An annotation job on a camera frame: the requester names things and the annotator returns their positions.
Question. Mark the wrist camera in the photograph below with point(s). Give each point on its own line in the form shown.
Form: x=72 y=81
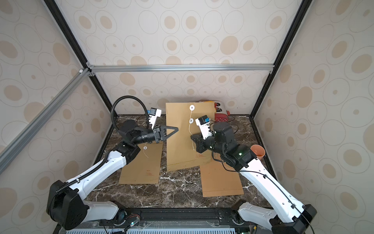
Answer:
x=153 y=114
x=204 y=125

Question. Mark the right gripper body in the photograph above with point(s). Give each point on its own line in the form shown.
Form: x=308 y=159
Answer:
x=197 y=143

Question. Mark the back aluminium rail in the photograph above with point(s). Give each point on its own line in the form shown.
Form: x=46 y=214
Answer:
x=181 y=67

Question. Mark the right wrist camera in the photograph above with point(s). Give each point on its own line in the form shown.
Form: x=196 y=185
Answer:
x=204 y=125

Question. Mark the pink cup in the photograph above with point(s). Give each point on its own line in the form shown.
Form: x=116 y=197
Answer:
x=258 y=150

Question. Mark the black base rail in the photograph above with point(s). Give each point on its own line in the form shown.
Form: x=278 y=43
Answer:
x=189 y=221

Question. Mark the aluminium rail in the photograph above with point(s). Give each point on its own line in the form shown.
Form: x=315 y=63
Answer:
x=181 y=67
x=25 y=136

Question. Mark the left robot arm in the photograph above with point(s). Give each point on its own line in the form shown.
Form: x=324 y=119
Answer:
x=67 y=203

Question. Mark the red polka dot toaster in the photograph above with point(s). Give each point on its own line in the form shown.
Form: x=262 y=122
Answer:
x=221 y=113

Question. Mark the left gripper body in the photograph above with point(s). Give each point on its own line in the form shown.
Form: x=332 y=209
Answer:
x=156 y=132

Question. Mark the brown file envelope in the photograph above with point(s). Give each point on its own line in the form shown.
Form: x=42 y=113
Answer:
x=145 y=168
x=218 y=182
x=181 y=150

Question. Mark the left aluminium rail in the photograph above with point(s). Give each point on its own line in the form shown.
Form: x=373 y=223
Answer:
x=25 y=136

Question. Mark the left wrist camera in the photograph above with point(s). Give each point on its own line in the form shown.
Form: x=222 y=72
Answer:
x=153 y=114

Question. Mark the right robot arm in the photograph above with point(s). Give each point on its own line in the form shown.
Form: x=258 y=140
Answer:
x=288 y=215

